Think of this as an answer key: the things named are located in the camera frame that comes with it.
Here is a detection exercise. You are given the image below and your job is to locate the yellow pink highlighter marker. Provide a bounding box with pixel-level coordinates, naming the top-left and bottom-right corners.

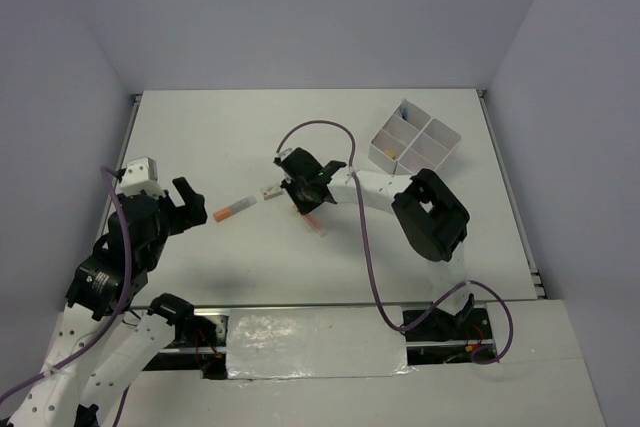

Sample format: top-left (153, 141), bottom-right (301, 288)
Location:
top-left (295, 208), bottom-right (326, 237)

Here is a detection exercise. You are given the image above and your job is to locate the orange grey highlighter marker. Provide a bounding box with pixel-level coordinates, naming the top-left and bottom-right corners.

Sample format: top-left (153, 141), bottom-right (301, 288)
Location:
top-left (213, 196), bottom-right (257, 222)

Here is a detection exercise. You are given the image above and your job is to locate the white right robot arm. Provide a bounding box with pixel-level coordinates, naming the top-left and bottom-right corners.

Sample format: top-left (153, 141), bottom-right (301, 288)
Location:
top-left (274, 148), bottom-right (470, 333)

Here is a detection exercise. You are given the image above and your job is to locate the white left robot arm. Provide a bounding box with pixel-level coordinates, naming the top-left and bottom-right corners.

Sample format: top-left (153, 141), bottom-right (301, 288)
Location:
top-left (1, 171), bottom-right (207, 426)

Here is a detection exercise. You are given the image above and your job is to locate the white staples box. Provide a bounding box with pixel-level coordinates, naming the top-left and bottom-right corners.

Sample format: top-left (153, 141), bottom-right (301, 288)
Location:
top-left (260, 184), bottom-right (283, 200)

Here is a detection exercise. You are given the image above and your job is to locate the white left storage container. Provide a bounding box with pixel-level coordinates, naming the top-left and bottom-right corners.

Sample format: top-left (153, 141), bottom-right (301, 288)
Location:
top-left (368, 99), bottom-right (432, 174)

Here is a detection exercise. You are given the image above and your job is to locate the white storage container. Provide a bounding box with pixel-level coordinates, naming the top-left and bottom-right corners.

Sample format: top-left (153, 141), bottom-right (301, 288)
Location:
top-left (395, 118), bottom-right (462, 175)
top-left (368, 99), bottom-right (432, 174)

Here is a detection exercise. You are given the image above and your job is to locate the white right storage container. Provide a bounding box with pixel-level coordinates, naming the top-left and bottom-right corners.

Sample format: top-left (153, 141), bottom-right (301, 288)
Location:
top-left (395, 118), bottom-right (462, 175)

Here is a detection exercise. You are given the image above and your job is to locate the silver foil covered panel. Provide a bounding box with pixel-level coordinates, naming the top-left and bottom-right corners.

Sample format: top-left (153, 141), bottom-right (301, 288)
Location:
top-left (226, 307), bottom-right (411, 380)

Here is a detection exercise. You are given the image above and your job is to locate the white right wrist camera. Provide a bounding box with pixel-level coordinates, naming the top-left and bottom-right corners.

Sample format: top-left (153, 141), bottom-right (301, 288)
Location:
top-left (273, 148), bottom-right (293, 165)

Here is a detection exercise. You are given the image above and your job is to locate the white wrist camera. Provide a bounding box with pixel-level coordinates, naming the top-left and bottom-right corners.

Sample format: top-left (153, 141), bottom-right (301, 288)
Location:
top-left (273, 148), bottom-right (293, 165)
top-left (119, 157), bottom-right (165, 198)

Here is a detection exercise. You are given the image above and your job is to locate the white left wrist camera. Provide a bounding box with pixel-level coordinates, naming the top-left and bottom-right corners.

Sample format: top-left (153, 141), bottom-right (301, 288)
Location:
top-left (119, 157), bottom-right (165, 198)

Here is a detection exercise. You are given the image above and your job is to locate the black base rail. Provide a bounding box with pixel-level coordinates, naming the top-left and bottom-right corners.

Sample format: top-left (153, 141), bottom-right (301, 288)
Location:
top-left (145, 306), bottom-right (496, 381)

